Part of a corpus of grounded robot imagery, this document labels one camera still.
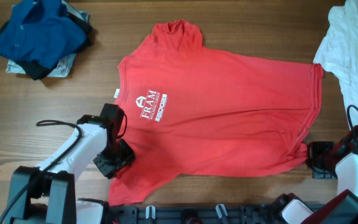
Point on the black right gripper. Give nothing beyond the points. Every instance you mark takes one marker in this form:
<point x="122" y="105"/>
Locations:
<point x="319" y="159"/>

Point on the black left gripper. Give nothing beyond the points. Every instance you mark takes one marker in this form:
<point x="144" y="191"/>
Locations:
<point x="114" y="162"/>

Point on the red printed t-shirt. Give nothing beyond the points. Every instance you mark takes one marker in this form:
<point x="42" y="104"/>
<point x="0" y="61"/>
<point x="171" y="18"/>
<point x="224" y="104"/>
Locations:
<point x="198" y="111"/>

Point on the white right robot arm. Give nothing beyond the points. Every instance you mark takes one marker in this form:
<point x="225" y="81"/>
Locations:
<point x="343" y="208"/>

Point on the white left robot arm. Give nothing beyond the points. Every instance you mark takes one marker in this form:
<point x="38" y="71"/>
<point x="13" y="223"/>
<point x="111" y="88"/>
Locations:
<point x="45" y="193"/>

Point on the grey printed folded cloth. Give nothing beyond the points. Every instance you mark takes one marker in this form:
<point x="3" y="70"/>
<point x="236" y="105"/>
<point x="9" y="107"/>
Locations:
<point x="61" y="67"/>

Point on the white t-shirt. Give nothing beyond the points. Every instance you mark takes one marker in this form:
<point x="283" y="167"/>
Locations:
<point x="338" y="51"/>

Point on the blue polo shirt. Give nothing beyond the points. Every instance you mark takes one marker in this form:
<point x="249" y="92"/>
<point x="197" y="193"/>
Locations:
<point x="40" y="31"/>

